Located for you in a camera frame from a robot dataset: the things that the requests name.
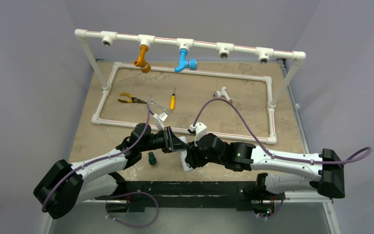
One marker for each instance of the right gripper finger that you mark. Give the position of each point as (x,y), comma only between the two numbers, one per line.
(192,147)
(190,160)

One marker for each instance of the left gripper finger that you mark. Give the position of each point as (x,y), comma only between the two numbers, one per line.
(170,139)
(178,148)

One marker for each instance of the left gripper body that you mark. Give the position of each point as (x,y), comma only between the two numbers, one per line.
(156,142)

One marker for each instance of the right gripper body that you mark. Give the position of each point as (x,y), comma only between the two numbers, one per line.
(195,154)

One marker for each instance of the white remote control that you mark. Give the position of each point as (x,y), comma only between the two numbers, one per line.
(186,167)

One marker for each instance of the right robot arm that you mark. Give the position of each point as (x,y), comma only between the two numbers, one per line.
(322,172)

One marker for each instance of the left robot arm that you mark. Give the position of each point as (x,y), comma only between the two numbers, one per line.
(66,183)

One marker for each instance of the green stubby screwdriver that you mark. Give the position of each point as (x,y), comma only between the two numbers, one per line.
(152,159)

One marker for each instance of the silver wrench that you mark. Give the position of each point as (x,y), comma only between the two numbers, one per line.
(167,111)

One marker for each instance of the yellow screwdriver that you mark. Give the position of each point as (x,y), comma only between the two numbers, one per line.
(173,98)

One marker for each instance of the white plastic faucet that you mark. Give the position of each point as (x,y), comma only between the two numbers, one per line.
(222,94)

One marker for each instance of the orange plastic faucet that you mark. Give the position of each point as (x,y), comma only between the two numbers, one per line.
(140,62)

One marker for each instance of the blue plastic faucet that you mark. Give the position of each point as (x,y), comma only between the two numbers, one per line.
(183,63)

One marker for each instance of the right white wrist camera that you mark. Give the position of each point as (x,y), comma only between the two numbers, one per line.
(197,129)

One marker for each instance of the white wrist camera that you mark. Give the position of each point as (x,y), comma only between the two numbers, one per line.
(159,120)
(197,129)

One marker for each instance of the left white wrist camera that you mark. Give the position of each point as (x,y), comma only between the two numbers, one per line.
(159,120)

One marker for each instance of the yellow handled pliers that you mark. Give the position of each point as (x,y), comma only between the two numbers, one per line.
(130,99)

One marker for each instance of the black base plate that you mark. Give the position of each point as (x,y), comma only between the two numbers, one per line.
(136,196)

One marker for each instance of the white PVC pipe frame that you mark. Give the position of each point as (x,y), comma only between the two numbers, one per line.
(224,49)

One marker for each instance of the aluminium rail frame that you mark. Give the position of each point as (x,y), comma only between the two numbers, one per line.
(243,120)

